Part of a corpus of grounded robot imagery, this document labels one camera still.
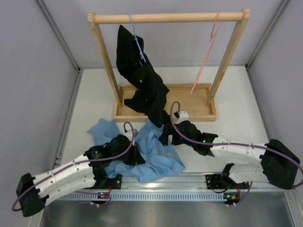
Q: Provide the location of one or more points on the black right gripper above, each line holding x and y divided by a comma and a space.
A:
169, 129

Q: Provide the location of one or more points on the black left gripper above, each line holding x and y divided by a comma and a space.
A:
136, 158

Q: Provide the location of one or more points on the light blue shirt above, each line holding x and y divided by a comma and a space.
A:
159, 160

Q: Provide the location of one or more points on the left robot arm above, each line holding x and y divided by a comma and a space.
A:
87, 171

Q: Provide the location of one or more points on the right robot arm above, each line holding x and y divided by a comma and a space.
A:
271, 162

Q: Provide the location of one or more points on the black shirt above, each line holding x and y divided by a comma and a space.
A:
150, 96

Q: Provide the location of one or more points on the blue plastic hanger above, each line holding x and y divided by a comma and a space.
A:
142, 59

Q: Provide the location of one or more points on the pink plastic hanger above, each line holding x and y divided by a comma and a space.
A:
212, 39

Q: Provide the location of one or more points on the wooden clothes rack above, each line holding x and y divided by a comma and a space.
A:
196, 99

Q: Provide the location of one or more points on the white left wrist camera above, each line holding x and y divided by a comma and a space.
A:
131, 134

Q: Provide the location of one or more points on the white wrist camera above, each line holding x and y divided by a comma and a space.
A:
181, 116
131, 134

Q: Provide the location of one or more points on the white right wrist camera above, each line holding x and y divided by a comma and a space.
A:
181, 116

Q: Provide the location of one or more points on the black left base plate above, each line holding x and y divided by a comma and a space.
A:
109, 183

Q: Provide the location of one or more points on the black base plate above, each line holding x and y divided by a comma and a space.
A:
109, 183
218, 183

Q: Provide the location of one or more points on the aluminium mounting rail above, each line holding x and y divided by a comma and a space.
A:
174, 183

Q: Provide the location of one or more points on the grey slotted cable duct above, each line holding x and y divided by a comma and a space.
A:
148, 196

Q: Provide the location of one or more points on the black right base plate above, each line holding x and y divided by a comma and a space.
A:
218, 183

